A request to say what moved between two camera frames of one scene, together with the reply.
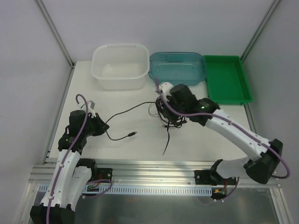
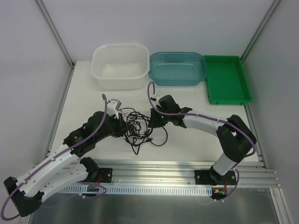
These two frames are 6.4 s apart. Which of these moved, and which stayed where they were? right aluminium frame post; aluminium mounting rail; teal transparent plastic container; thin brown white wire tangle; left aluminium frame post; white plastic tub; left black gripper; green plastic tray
Moved: thin brown white wire tangle; left black gripper
Stayed: aluminium mounting rail; white plastic tub; green plastic tray; teal transparent plastic container; left aluminium frame post; right aluminium frame post
